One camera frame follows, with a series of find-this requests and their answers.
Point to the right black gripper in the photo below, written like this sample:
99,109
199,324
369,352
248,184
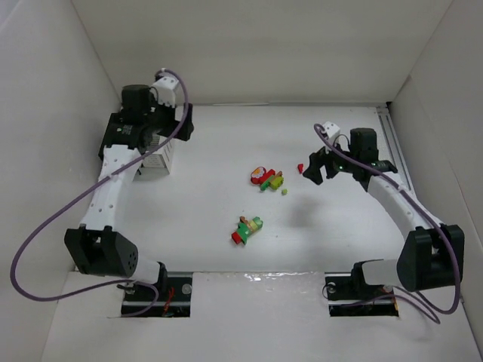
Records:
324,164

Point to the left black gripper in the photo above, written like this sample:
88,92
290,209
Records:
181,123

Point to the green lego brick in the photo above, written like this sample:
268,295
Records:
266,183

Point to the green red lego cluster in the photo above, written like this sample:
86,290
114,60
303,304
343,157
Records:
246,228

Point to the lime curved lego brick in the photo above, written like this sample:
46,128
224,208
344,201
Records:
276,182

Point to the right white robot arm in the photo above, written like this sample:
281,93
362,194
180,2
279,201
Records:
432,254

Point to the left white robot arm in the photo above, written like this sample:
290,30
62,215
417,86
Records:
97,246

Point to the black slatted container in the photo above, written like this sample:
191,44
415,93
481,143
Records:
113,134

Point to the white slatted container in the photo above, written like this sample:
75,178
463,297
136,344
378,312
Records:
160,162

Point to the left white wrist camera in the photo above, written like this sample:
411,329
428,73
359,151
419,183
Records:
166,90

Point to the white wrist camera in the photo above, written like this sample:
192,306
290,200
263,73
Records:
166,90
330,131

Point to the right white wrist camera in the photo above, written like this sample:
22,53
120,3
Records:
330,131

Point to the aluminium rail right side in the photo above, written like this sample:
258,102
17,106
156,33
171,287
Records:
393,145

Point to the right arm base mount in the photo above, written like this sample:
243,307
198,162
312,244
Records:
348,298

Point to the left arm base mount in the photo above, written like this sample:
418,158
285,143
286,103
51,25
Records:
173,302

